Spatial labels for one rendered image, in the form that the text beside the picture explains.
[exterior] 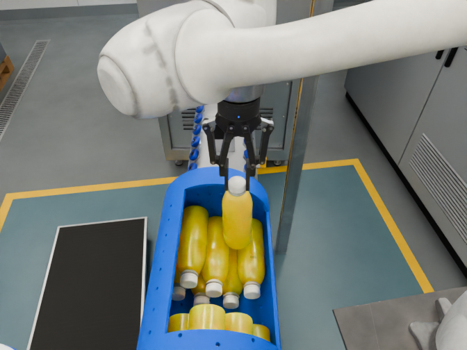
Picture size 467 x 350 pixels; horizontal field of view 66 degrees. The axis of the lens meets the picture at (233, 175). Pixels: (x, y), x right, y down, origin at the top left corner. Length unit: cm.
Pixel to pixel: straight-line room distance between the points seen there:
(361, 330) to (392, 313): 9
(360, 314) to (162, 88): 74
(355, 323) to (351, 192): 175
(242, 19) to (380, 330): 74
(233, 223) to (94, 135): 245
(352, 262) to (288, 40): 199
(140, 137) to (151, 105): 263
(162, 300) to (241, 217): 24
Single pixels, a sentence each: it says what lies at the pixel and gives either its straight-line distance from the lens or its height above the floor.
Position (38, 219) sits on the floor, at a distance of 266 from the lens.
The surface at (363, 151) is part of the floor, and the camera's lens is 298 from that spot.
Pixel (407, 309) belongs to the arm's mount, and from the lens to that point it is 100.
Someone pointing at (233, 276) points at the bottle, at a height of 104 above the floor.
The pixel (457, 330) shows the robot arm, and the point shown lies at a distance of 78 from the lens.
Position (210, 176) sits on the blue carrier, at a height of 123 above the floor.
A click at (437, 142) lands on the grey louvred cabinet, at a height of 50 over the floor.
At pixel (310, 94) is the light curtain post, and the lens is 143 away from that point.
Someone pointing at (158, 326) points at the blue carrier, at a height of 121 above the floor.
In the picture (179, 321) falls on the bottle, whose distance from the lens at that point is 77.
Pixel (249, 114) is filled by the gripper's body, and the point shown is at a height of 149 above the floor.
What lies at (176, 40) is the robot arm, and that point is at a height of 169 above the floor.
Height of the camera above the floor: 185
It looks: 45 degrees down
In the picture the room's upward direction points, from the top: straight up
